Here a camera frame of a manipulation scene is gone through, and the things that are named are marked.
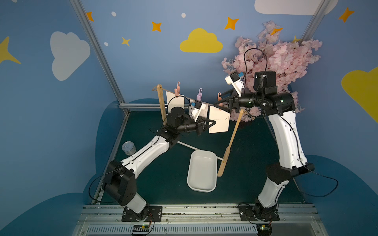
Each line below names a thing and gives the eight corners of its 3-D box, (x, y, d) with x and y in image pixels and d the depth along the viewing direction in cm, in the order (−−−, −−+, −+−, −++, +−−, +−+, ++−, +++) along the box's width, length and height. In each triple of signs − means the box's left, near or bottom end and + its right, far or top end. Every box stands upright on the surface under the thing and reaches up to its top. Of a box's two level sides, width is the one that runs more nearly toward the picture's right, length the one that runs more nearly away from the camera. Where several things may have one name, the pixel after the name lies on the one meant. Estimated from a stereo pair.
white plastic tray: (187, 193, 82) (187, 190, 78) (187, 154, 98) (187, 150, 93) (219, 193, 82) (221, 190, 78) (214, 154, 98) (216, 150, 94)
